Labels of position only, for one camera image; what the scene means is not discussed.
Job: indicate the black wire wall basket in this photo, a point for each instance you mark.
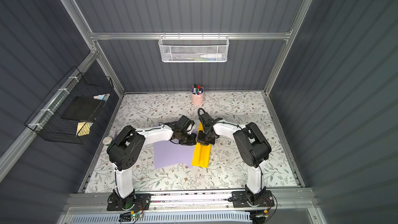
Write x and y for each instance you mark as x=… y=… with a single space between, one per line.
x=57 y=120

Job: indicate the yellow rectangular paper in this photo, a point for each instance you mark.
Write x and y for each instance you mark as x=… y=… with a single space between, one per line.
x=201 y=155

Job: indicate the yellow sticky note pad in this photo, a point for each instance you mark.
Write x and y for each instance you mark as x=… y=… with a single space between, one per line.
x=83 y=128

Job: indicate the pink pen cup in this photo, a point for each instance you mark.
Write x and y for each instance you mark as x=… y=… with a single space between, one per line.
x=197 y=95

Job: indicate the white bottle in basket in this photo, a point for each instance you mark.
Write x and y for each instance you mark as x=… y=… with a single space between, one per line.
x=211 y=56

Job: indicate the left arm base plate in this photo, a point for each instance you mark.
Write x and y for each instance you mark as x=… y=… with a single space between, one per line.
x=133 y=202

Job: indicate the white vented panel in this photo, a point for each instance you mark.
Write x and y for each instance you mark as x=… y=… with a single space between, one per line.
x=166 y=218

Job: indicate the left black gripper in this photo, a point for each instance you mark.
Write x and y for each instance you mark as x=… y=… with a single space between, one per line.
x=188 y=138

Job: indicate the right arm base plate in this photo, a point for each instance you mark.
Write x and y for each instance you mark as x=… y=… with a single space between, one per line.
x=242 y=199

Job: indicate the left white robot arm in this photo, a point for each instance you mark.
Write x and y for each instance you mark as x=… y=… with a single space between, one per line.
x=125 y=149

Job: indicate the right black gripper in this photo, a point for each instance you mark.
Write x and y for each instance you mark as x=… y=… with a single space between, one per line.
x=204 y=137

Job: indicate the pastel note pad in basket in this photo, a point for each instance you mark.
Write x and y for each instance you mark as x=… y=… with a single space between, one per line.
x=103 y=97

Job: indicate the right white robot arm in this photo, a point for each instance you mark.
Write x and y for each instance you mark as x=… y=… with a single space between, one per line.
x=253 y=147

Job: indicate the white wire mesh basket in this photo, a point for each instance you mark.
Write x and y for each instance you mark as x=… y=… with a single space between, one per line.
x=179 y=50

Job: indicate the purple paper sheet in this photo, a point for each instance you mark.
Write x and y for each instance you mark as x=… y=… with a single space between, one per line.
x=168 y=154

